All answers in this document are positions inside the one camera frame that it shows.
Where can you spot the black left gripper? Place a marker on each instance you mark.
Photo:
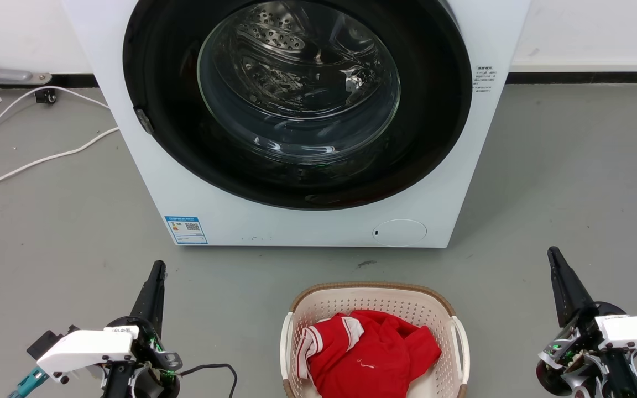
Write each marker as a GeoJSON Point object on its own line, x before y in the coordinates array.
{"type": "Point", "coordinates": [144, 359]}

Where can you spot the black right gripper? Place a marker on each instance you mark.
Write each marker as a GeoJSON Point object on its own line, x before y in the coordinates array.
{"type": "Point", "coordinates": [578, 354]}

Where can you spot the beige plastic laundry basket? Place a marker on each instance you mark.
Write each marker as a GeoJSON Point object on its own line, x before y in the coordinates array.
{"type": "Point", "coordinates": [374, 301]}

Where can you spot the blue energy label sticker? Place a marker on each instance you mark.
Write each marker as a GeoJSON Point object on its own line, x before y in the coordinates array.
{"type": "Point", "coordinates": [186, 230]}

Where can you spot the white front-load washing machine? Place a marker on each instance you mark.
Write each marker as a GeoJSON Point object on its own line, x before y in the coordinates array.
{"type": "Point", "coordinates": [296, 226]}

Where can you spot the round white filter cover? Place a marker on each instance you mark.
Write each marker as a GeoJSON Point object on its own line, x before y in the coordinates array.
{"type": "Point", "coordinates": [400, 232]}

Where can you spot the red and white garment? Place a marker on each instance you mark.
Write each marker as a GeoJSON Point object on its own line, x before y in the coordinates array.
{"type": "Point", "coordinates": [374, 354]}

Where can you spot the black round washer door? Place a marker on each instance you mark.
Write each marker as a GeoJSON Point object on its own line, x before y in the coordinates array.
{"type": "Point", "coordinates": [158, 83]}

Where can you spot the small printed text sticker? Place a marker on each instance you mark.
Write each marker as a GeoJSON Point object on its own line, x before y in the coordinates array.
{"type": "Point", "coordinates": [485, 79]}

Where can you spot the black caster wheel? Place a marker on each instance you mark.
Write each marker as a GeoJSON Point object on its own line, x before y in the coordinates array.
{"type": "Point", "coordinates": [46, 97]}

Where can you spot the steel washer drum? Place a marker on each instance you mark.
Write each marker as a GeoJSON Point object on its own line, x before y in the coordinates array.
{"type": "Point", "coordinates": [296, 83]}

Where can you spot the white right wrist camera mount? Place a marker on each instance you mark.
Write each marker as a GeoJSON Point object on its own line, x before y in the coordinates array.
{"type": "Point", "coordinates": [636, 330]}

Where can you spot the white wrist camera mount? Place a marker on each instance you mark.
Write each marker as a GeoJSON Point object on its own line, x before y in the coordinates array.
{"type": "Point", "coordinates": [636, 330]}
{"type": "Point", "coordinates": [86, 349]}

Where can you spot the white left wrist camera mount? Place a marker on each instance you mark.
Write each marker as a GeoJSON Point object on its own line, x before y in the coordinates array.
{"type": "Point", "coordinates": [86, 349]}

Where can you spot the grey metal floor bracket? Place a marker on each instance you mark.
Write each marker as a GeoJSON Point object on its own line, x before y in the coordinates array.
{"type": "Point", "coordinates": [3, 73]}

